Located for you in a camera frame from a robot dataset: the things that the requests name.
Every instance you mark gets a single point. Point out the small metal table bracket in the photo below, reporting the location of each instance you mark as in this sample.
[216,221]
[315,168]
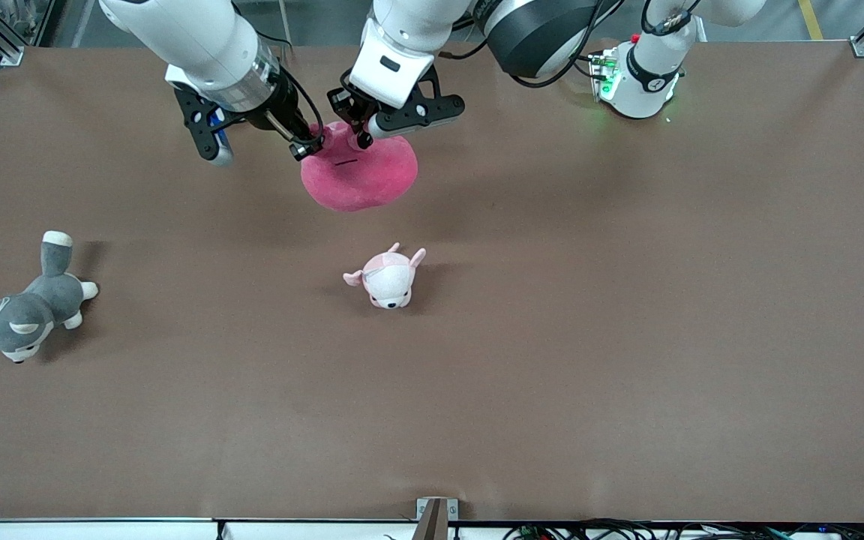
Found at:
[436,517]

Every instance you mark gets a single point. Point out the white table edge rail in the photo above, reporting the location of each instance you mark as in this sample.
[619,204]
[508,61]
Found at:
[102,531]

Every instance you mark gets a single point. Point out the hot pink round plush toy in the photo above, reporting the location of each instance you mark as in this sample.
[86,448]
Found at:
[357,184]

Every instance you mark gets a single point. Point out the light pink plush dog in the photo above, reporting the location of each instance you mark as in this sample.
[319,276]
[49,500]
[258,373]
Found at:
[387,281]

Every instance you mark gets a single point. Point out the thin white frame leg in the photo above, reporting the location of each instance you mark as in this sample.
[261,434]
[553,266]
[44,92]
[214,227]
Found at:
[285,22]

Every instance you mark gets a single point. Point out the brown table cover mat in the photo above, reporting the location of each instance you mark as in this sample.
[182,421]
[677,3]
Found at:
[432,412]

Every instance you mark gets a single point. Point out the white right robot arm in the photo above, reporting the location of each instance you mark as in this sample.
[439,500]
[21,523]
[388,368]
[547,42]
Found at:
[192,37]

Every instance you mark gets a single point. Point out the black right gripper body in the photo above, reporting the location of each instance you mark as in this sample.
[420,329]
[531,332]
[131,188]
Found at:
[280,109]

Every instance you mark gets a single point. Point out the grey husky plush toy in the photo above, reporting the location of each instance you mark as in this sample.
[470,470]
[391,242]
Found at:
[34,307]

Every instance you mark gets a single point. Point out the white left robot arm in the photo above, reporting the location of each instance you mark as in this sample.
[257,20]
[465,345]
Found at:
[552,30]

